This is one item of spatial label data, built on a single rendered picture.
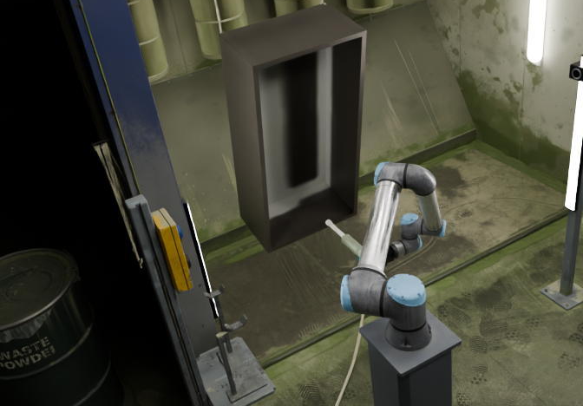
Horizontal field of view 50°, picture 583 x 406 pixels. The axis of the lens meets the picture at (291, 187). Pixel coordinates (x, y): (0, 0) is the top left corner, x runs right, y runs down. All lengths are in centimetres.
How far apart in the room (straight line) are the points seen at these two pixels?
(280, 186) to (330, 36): 115
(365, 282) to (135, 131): 108
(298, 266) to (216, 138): 106
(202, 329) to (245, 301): 101
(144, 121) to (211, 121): 205
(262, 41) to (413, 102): 225
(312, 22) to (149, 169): 115
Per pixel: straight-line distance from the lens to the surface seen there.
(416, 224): 340
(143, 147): 241
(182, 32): 436
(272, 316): 378
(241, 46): 294
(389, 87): 494
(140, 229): 196
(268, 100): 338
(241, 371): 248
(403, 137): 490
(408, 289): 254
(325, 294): 386
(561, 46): 442
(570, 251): 372
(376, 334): 275
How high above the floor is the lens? 259
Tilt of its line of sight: 31 degrees down
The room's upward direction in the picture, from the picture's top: 9 degrees counter-clockwise
